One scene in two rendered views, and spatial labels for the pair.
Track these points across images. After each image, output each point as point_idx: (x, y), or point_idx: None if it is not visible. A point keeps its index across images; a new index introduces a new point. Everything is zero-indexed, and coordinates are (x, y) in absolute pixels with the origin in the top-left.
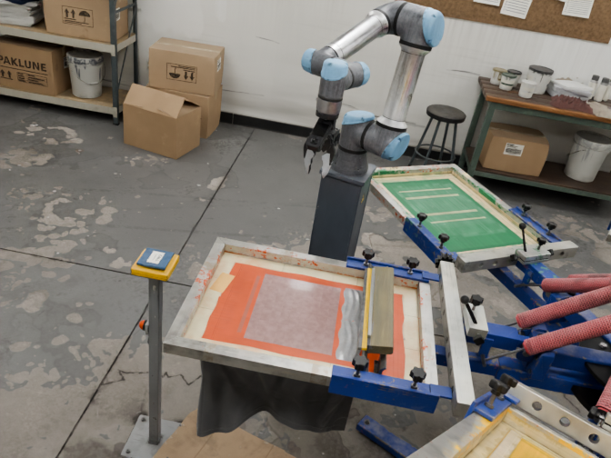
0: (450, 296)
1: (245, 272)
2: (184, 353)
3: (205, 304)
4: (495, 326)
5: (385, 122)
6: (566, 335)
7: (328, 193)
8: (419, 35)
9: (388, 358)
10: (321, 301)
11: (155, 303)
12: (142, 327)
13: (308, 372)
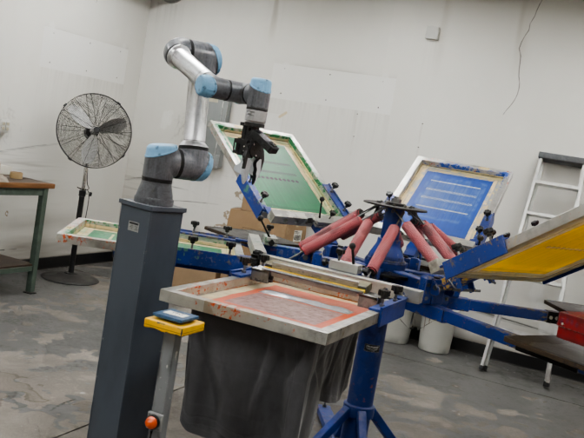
0: (310, 265)
1: None
2: (334, 338)
3: None
4: None
5: (200, 144)
6: (384, 250)
7: (155, 231)
8: (214, 65)
9: (350, 306)
10: (274, 300)
11: (173, 376)
12: (156, 423)
13: (373, 315)
